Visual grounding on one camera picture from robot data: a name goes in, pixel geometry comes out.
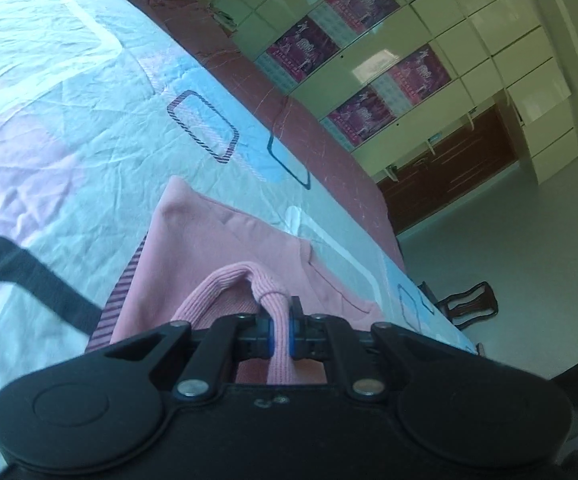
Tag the pink sweatshirt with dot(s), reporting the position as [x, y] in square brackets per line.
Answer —
[194, 240]

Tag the patterned light blue bed sheet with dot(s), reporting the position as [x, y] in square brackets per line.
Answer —
[69, 135]

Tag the cream glossy wardrobe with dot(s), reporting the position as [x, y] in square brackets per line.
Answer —
[469, 25]

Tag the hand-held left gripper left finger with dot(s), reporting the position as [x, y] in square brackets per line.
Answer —
[270, 337]

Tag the stack of books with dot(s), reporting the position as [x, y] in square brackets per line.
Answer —
[225, 17]

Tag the white corner shelf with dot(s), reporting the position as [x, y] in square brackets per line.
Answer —
[431, 144]

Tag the dark wooden chair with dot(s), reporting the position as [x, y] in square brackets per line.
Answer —
[464, 305]

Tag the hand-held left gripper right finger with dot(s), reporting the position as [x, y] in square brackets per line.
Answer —
[292, 337]

